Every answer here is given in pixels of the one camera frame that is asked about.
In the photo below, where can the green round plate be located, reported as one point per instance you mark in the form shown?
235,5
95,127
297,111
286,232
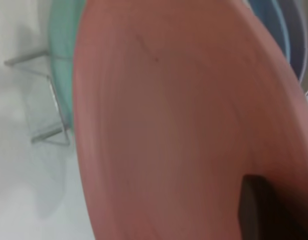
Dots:
61,37

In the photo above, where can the pink round plate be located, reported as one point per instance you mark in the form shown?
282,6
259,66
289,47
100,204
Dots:
168,112

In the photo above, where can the blue round plate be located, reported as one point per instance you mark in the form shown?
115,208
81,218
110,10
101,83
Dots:
269,15

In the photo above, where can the beige round plate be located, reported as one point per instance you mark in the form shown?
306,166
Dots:
297,37

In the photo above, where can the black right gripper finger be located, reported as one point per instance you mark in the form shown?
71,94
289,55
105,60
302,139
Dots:
259,217

